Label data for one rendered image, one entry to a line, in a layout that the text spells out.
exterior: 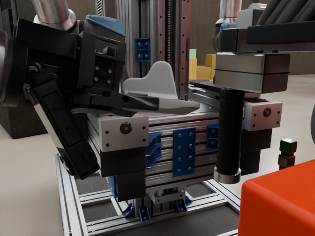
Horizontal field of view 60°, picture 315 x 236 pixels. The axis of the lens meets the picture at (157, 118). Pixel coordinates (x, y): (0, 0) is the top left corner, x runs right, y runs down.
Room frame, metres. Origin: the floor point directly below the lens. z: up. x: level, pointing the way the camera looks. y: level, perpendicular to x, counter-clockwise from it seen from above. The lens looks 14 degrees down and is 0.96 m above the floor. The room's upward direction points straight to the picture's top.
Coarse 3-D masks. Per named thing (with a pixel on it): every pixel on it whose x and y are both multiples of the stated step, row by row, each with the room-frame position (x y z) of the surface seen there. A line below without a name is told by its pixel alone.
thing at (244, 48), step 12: (228, 36) 0.36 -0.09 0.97; (240, 36) 0.35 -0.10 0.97; (228, 48) 0.36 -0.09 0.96; (240, 48) 0.35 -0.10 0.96; (252, 48) 0.36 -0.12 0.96; (264, 48) 0.37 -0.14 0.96; (276, 48) 0.38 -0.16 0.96; (288, 48) 0.40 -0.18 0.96; (300, 48) 0.41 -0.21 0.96; (312, 48) 0.42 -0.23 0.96
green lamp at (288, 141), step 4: (280, 140) 0.86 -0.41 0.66; (284, 140) 0.85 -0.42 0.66; (288, 140) 0.85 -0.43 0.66; (292, 140) 0.85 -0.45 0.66; (280, 144) 0.86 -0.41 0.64; (284, 144) 0.85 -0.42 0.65; (288, 144) 0.83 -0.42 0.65; (292, 144) 0.83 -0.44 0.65; (296, 144) 0.84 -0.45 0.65; (280, 148) 0.86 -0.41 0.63; (284, 148) 0.84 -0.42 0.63; (288, 148) 0.83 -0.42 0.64; (292, 148) 0.83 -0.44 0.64; (296, 148) 0.84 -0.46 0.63; (284, 152) 0.84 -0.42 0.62; (288, 152) 0.83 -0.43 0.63; (292, 152) 0.84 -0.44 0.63
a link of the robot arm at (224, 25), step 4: (224, 24) 1.07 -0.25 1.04; (228, 24) 1.05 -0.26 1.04; (232, 24) 1.04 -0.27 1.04; (236, 24) 1.04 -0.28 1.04; (220, 28) 1.09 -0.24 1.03; (224, 28) 1.06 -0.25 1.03; (228, 28) 1.04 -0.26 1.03; (220, 32) 1.07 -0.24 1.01; (220, 36) 1.08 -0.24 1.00; (220, 40) 1.07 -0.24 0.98; (220, 44) 1.07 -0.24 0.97; (220, 48) 1.07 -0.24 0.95
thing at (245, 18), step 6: (252, 6) 0.39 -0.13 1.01; (258, 6) 0.38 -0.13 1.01; (264, 6) 0.38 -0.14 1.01; (240, 12) 0.38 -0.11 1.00; (246, 12) 0.37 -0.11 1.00; (252, 12) 0.36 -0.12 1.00; (258, 12) 0.37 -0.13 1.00; (240, 18) 0.38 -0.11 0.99; (246, 18) 0.37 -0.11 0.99; (252, 18) 0.36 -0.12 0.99; (258, 18) 0.37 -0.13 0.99; (240, 24) 0.38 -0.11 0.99; (246, 24) 0.37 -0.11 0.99; (252, 24) 0.36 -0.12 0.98
